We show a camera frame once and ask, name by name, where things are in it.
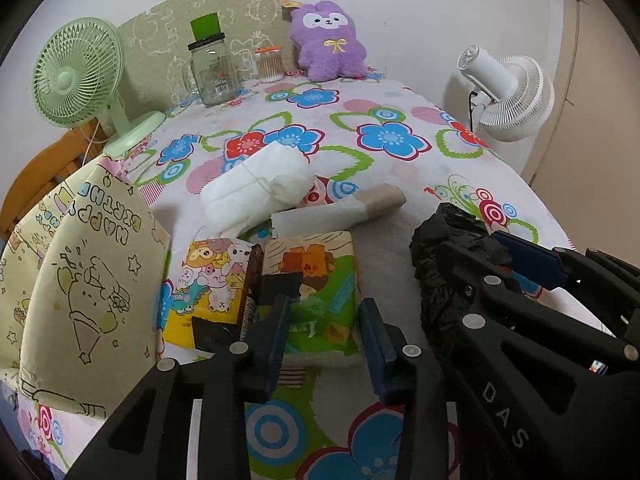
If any dark brown snack bar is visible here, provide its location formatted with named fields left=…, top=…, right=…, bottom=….
left=239, top=244, right=265, bottom=331

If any white towel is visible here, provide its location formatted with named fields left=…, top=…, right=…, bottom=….
left=200, top=141, right=317, bottom=238

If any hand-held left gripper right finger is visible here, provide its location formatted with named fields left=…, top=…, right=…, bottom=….
left=357, top=297, right=458, bottom=480

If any green fan white cord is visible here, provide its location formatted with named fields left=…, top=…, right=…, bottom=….
left=82, top=120, right=108, bottom=166

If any yellow printed gift bag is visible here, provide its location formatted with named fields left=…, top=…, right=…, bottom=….
left=0, top=155, right=172, bottom=421

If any black fan cable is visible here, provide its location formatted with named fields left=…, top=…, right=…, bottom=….
left=467, top=89, right=488, bottom=133

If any green tissue packet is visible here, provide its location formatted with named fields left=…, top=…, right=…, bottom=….
left=257, top=230, right=363, bottom=368

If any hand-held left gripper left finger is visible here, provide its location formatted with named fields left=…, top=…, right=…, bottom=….
left=65, top=294, right=293, bottom=480

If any green desk fan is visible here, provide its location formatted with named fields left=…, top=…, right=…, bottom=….
left=32, top=17, right=167, bottom=158

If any cartoon print tissue packet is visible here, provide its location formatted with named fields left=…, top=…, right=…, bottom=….
left=157, top=237, right=256, bottom=351

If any cotton swab jar orange lid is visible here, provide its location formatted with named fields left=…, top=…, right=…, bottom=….
left=254, top=44, right=286, bottom=84

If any cardboard tube with paper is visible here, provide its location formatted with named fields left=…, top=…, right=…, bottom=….
left=270, top=202, right=373, bottom=241

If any black plastic bag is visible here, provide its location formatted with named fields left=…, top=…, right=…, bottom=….
left=409, top=203, right=506, bottom=346

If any wooden chair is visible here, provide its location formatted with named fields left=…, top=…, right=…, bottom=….
left=0, top=125, right=108, bottom=246

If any green printed cardboard panel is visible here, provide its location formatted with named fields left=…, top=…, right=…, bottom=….
left=117, top=0, right=301, bottom=113

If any glass jar with green lid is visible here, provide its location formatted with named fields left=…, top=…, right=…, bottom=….
left=187, top=12, right=242, bottom=107

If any floral tablecloth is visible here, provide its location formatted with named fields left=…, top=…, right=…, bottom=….
left=0, top=67, right=621, bottom=480

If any cream cabinet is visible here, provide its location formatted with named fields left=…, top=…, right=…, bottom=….
left=520, top=0, right=640, bottom=256

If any white desk fan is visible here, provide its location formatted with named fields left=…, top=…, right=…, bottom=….
left=445, top=45, right=556, bottom=143

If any purple plush toy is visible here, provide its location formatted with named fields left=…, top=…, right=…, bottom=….
left=289, top=1, right=368, bottom=82

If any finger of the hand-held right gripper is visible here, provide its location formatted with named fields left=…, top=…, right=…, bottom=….
left=492, top=231, right=640, bottom=331
left=437, top=240, right=636, bottom=361

